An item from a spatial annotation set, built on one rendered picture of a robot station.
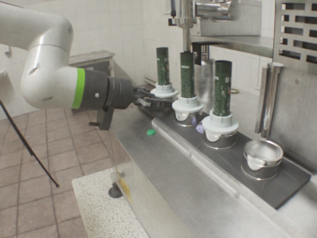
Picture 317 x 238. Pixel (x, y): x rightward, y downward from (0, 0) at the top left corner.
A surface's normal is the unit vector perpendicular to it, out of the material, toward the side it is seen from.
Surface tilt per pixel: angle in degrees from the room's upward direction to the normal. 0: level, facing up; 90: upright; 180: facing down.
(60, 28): 69
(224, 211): 0
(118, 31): 90
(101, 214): 0
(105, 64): 90
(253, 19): 90
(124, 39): 90
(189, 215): 0
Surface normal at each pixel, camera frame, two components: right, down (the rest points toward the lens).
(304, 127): -0.88, 0.25
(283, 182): -0.05, -0.90
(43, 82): 0.49, 0.13
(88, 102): 0.30, 0.73
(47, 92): 0.55, 0.46
